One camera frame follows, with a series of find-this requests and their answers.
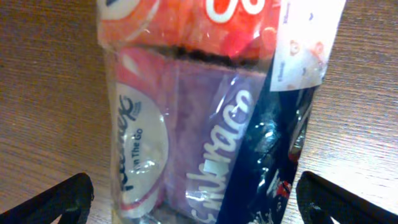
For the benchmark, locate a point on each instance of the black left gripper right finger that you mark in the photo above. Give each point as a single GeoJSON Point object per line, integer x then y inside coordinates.
{"type": "Point", "coordinates": [321, 201]}

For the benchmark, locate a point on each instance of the blue Kleenex tissue pack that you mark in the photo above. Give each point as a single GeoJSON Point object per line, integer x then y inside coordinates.
{"type": "Point", "coordinates": [210, 101]}

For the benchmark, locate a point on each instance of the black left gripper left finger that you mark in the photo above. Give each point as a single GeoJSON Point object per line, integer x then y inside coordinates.
{"type": "Point", "coordinates": [68, 201]}

